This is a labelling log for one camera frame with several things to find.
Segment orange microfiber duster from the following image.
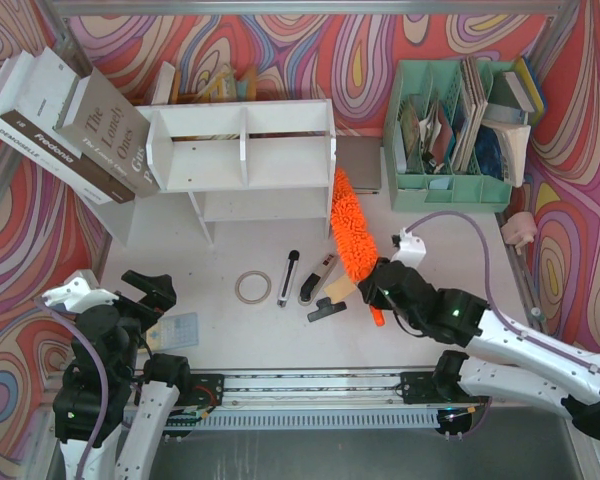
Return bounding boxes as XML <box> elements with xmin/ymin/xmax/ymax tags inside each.
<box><xmin>328</xmin><ymin>167</ymin><xmax>387</xmax><ymax>329</ymax></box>

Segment white black utility knife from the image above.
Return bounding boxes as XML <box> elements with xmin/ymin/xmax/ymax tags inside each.
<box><xmin>277</xmin><ymin>250</ymin><xmax>300</xmax><ymax>308</ymax></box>

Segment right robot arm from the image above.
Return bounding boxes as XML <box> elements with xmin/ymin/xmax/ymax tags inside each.
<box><xmin>359</xmin><ymin>259</ymin><xmax>600</xmax><ymax>441</ymax></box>

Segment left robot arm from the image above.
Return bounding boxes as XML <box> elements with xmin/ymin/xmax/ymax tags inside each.
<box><xmin>42</xmin><ymin>270</ymin><xmax>193</xmax><ymax>479</ymax></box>

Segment white wooden bookshelf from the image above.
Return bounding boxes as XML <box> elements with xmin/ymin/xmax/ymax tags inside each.
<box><xmin>90</xmin><ymin>95</ymin><xmax>339</xmax><ymax>251</ymax></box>

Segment yellow blue calculator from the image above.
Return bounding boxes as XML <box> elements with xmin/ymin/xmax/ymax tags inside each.
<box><xmin>146</xmin><ymin>313</ymin><xmax>199</xmax><ymax>352</ymax></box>

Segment yellow sticky note pad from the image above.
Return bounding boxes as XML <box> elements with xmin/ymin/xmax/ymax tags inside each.
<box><xmin>324</xmin><ymin>275</ymin><xmax>357</xmax><ymax>304</ymax></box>

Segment black vacuum nozzle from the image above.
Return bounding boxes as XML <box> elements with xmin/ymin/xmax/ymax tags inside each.
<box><xmin>307</xmin><ymin>297</ymin><xmax>347</xmax><ymax>322</ymax></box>

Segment masking tape roll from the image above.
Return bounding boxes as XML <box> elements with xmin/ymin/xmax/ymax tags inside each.
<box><xmin>234</xmin><ymin>270</ymin><xmax>272</xmax><ymax>305</ymax></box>

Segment green desk organizer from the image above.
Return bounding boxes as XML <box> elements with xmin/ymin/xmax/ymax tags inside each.
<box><xmin>383</xmin><ymin>60</ymin><xmax>512</xmax><ymax>213</ymax></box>

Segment pink pig figurine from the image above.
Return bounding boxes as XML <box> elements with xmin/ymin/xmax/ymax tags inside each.
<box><xmin>501</xmin><ymin>211</ymin><xmax>537</xmax><ymax>255</ymax></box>

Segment brown Lonely Ones book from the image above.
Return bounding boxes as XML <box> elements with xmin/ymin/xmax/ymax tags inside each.
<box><xmin>56</xmin><ymin>69</ymin><xmax>159</xmax><ymax>198</ymax></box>

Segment open white paperback book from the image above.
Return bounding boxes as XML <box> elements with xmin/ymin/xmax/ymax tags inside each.
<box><xmin>481</xmin><ymin>119</ymin><xmax>531</xmax><ymax>188</ymax></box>

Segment books behind shelf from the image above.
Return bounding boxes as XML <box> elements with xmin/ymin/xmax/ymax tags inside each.
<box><xmin>140</xmin><ymin>62</ymin><xmax>257</xmax><ymax>105</ymax></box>

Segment grey blue yellow books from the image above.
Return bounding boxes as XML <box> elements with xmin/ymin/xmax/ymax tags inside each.
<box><xmin>484</xmin><ymin>56</ymin><xmax>546</xmax><ymax>127</ymax></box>

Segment white brown Fredonia book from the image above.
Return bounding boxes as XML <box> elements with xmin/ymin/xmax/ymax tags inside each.
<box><xmin>0</xmin><ymin>48</ymin><xmax>134</xmax><ymax>205</ymax></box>

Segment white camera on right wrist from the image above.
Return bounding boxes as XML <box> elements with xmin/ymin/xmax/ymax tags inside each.
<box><xmin>391</xmin><ymin>228</ymin><xmax>426</xmax><ymax>269</ymax></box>

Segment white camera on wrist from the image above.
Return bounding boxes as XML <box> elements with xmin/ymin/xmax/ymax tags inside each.
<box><xmin>42</xmin><ymin>269</ymin><xmax>119</xmax><ymax>314</ymax></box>
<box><xmin>391</xmin><ymin>228</ymin><xmax>426</xmax><ymax>269</ymax></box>

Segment white camera on left wrist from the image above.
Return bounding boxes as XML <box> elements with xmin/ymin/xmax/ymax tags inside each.
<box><xmin>42</xmin><ymin>269</ymin><xmax>119</xmax><ymax>314</ymax></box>

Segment aluminium rail with mounts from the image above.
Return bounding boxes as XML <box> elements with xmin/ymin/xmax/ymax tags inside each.
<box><xmin>44</xmin><ymin>367</ymin><xmax>586</xmax><ymax>411</ymax></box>

